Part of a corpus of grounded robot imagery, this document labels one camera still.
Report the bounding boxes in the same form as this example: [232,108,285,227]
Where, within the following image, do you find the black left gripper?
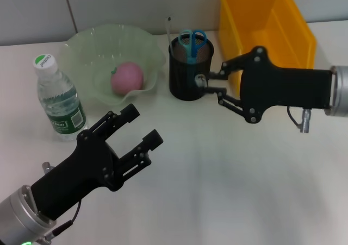
[30,103,165,221]

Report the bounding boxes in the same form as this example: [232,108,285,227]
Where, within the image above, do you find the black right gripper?
[203,46,334,124]

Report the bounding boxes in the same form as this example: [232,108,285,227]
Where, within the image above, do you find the blue teal scissors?
[178,29,208,88]

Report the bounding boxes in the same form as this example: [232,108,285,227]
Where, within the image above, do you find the pink toy peach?
[110,61,145,96]

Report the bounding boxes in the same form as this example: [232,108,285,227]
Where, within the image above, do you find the transparent plastic ruler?
[165,16,175,49]

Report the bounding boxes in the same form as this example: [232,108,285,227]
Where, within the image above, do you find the clear green-label water bottle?
[33,54,89,142]

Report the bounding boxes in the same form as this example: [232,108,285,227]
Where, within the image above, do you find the black mesh pen holder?
[167,35,215,102]

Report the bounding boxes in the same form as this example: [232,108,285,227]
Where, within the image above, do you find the translucent green fruit plate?
[58,23,166,112]

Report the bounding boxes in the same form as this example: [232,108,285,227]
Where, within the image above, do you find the yellow plastic bin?
[217,0,318,96]

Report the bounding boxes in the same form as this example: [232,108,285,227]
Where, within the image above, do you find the left arm gripper cable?
[38,161,83,244]

